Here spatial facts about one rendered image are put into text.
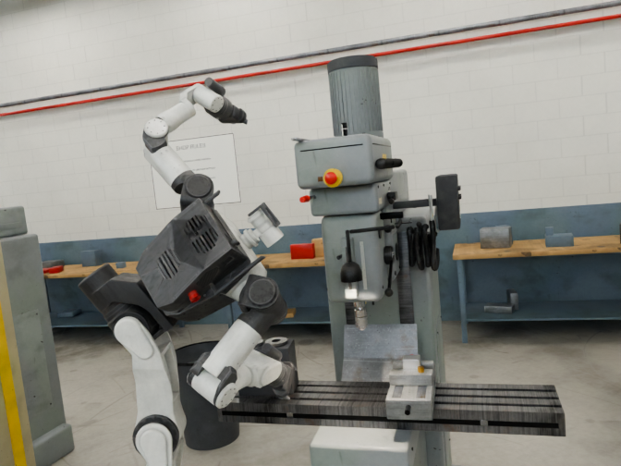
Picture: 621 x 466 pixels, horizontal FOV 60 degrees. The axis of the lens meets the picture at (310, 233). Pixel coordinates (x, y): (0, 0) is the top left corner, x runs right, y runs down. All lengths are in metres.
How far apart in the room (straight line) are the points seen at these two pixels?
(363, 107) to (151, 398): 1.28
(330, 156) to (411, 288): 0.84
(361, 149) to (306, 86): 4.74
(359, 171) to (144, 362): 0.89
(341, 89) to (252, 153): 4.53
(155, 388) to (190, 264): 0.45
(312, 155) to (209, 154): 5.13
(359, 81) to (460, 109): 4.05
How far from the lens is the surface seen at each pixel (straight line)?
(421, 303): 2.38
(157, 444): 1.83
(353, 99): 2.14
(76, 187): 7.97
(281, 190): 6.50
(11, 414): 3.03
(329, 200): 1.86
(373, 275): 1.90
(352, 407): 2.04
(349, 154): 1.74
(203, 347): 4.17
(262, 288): 1.54
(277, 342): 2.16
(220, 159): 6.80
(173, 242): 1.60
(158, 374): 1.77
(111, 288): 1.74
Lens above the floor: 1.78
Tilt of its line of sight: 6 degrees down
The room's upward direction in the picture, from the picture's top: 6 degrees counter-clockwise
